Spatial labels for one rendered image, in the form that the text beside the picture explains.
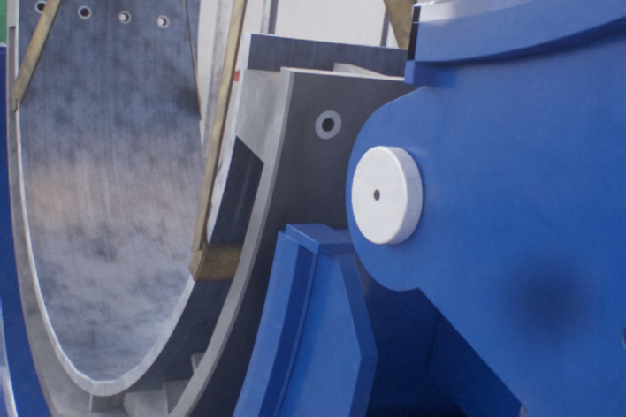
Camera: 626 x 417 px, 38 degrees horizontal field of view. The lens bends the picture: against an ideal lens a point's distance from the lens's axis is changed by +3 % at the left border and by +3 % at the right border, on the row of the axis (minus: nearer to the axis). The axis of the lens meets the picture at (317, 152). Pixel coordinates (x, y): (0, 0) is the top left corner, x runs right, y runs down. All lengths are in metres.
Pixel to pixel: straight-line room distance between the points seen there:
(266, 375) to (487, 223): 0.56
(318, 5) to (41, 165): 7.06
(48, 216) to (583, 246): 2.48
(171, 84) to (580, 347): 2.79
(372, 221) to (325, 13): 9.00
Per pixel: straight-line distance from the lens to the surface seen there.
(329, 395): 1.40
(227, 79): 1.77
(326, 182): 1.48
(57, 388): 2.87
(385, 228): 1.19
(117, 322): 2.90
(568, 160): 0.99
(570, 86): 0.99
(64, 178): 3.34
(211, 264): 1.71
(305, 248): 1.39
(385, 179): 1.19
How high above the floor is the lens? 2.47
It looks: 10 degrees down
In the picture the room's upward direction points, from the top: 8 degrees clockwise
